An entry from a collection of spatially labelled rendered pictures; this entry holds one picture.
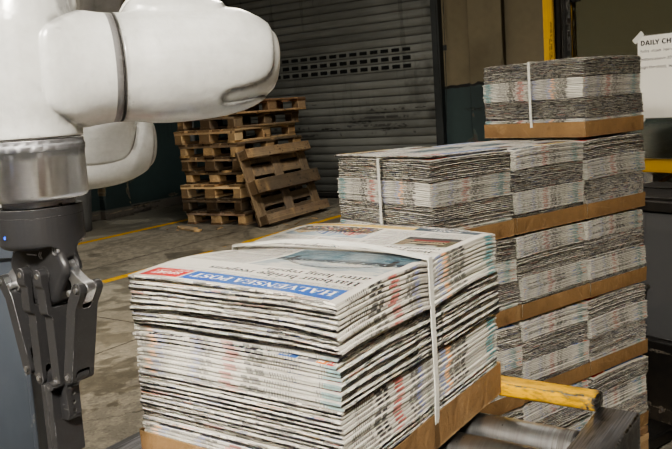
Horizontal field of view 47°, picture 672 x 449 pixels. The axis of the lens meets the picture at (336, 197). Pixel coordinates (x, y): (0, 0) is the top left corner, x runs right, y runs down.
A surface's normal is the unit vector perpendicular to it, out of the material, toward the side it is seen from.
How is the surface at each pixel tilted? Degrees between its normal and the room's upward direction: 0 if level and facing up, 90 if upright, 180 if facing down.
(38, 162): 90
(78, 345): 103
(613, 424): 0
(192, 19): 47
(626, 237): 90
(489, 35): 90
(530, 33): 90
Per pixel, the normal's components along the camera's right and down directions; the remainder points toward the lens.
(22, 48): 0.37, 0.05
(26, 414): -0.01, 0.12
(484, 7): -0.56, 0.14
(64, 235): 0.76, 0.02
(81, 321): 0.81, 0.24
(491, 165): 0.58, 0.06
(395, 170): -0.83, 0.12
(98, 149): 0.38, 0.65
